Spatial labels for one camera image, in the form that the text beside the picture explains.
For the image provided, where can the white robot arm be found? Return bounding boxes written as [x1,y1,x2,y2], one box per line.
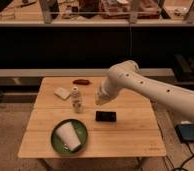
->
[95,60,194,123]

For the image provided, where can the wooden folding table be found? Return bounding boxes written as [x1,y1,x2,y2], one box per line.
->
[18,77,166,159]

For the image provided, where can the green round plate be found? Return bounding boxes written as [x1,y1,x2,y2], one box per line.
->
[51,119,88,156]

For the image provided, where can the dark equipment stack right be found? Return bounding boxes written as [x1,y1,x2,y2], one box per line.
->
[172,54,194,82]

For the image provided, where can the black smartphone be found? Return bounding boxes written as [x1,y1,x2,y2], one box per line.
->
[95,111,116,122]

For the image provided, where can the beige rectangular block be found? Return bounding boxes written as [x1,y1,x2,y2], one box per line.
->
[54,87,71,100]

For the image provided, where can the long wooden workbench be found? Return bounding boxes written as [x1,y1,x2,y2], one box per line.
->
[0,0,194,27]

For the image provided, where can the black floor cable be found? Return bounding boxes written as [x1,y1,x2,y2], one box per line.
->
[163,141,194,171]

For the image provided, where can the blue box on floor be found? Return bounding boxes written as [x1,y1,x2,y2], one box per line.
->
[175,124,194,143]

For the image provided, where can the small clear plastic bottle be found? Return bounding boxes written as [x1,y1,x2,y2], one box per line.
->
[71,87,82,113]

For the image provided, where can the dark red elongated object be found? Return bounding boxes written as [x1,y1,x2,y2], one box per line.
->
[73,79,90,85]

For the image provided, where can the white paper cup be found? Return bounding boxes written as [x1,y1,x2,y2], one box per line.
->
[56,122,81,151]

